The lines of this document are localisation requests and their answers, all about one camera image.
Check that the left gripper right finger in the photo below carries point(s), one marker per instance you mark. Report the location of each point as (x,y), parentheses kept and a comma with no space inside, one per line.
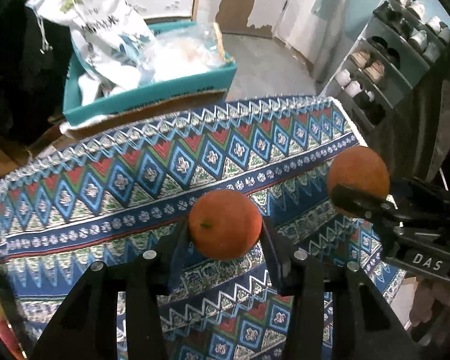
(294,273)

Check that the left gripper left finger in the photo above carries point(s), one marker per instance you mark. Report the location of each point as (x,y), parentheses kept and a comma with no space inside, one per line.
(155,273)

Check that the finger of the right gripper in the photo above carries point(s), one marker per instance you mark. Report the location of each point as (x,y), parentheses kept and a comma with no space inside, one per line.
(364,205)
(416,195)

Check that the small tangerine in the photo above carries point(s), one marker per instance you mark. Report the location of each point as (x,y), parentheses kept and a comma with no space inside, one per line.
(360,168)
(224,225)

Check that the red apple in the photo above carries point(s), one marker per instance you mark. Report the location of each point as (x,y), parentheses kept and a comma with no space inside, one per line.
(10,340)

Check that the person's right hand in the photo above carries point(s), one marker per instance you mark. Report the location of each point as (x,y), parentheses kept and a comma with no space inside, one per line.
(426,294)

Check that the blue patterned tablecloth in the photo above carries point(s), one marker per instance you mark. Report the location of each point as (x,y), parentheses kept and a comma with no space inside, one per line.
(72,224)

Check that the grey shoe rack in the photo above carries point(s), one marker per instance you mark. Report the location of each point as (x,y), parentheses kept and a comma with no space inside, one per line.
(396,47)

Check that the cardboard box under crate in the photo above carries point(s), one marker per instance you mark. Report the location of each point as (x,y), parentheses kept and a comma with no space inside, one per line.
(102,123)

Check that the teal plastic crate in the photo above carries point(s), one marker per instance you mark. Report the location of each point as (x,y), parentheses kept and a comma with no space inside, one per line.
(85,97)

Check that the small cardboard box red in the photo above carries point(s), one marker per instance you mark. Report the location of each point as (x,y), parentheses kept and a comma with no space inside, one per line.
(13,156)

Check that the clear plastic bag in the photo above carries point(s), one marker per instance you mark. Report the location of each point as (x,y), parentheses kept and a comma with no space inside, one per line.
(183,52)

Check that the white rice bag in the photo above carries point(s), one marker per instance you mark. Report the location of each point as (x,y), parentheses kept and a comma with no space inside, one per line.
(108,36)

